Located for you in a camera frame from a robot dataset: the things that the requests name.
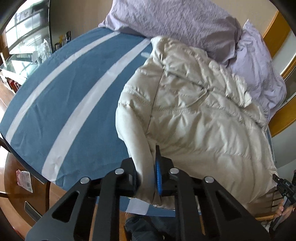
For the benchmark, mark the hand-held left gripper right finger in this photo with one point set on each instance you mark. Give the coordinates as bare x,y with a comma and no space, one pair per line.
158,172

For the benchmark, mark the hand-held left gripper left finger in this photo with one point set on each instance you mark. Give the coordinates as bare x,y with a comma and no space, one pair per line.
126,176

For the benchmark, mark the beige puffer jacket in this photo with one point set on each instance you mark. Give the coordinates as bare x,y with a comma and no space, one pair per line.
196,120

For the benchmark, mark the person's right hand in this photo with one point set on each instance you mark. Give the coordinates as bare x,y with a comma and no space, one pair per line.
283,210

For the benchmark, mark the wooden chair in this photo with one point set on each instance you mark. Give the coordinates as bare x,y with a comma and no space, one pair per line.
272,204

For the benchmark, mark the person's dark jeans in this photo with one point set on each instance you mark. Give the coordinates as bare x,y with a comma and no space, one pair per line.
148,227

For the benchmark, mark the blue white-striped bed sheet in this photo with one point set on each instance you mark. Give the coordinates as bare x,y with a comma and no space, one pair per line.
76,97

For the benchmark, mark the grey remote control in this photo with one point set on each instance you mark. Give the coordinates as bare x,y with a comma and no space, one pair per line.
32,210

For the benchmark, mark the pink packet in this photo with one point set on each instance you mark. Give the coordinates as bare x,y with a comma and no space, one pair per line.
23,180

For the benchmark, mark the round wooden table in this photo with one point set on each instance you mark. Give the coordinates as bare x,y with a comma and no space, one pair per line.
20,208

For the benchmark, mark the lavender quilt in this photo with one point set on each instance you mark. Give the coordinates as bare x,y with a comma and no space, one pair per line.
256,69

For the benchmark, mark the wooden headboard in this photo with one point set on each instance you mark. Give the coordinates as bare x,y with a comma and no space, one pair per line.
277,41

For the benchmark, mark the bottles on window ledge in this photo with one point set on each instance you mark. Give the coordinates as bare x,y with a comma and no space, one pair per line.
62,41

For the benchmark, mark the clear plastic wrap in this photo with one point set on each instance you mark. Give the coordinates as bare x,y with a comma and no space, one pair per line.
41,51

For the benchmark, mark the grey-lilac pillow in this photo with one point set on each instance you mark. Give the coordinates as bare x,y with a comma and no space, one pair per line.
171,20

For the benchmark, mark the window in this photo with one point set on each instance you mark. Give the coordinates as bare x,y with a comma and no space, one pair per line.
27,27

